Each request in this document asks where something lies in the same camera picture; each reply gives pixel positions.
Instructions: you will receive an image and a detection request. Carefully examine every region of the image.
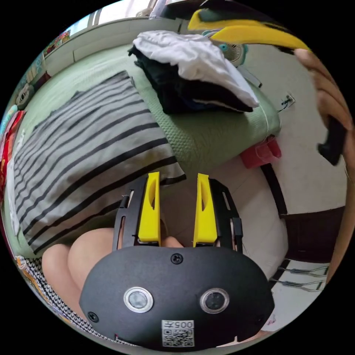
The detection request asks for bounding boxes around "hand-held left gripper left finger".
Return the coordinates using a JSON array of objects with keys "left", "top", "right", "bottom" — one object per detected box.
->
[{"left": 138, "top": 171, "right": 162, "bottom": 242}]

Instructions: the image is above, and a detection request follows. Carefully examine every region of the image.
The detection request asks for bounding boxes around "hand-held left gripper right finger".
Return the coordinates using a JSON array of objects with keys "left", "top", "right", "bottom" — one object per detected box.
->
[{"left": 193, "top": 173, "right": 218, "bottom": 243}]

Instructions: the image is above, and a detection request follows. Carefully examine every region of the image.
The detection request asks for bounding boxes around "person's right forearm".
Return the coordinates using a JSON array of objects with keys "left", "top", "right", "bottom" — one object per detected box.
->
[{"left": 326, "top": 155, "right": 355, "bottom": 282}]

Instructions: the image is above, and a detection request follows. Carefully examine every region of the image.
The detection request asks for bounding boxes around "black and gray striped t-shirt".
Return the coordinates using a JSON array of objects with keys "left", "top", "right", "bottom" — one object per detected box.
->
[{"left": 5, "top": 70, "right": 187, "bottom": 255}]

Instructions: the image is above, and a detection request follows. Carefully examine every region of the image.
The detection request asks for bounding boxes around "person's right hand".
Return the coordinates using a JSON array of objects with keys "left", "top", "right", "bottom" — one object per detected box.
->
[{"left": 295, "top": 48, "right": 355, "bottom": 157}]

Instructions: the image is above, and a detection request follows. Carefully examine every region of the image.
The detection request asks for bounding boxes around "electric fan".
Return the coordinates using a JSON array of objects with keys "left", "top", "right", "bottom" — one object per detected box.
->
[{"left": 202, "top": 29, "right": 250, "bottom": 67}]

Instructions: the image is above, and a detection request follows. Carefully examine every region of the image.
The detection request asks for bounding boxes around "pile of clothes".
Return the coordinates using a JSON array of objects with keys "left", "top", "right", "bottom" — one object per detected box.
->
[{"left": 127, "top": 30, "right": 261, "bottom": 115}]

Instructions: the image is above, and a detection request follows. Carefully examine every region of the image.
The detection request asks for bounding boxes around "red cloth bag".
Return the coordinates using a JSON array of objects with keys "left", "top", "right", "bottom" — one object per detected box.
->
[{"left": 240, "top": 136, "right": 282, "bottom": 169}]

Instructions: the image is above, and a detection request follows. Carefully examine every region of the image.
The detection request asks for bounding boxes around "bed with green mat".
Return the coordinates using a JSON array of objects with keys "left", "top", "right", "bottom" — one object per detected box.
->
[{"left": 1, "top": 43, "right": 289, "bottom": 278}]

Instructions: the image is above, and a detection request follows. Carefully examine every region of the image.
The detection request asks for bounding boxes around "dark brown cabinet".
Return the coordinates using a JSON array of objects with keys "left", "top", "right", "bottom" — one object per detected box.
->
[{"left": 283, "top": 206, "right": 346, "bottom": 263}]

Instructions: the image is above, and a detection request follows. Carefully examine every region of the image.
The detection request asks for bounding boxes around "red printed quilt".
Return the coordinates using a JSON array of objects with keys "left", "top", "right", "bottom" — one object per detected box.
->
[{"left": 0, "top": 110, "right": 26, "bottom": 195}]

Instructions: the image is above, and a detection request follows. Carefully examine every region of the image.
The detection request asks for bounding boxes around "wall socket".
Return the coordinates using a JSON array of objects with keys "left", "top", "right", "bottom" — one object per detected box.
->
[{"left": 278, "top": 94, "right": 296, "bottom": 112}]

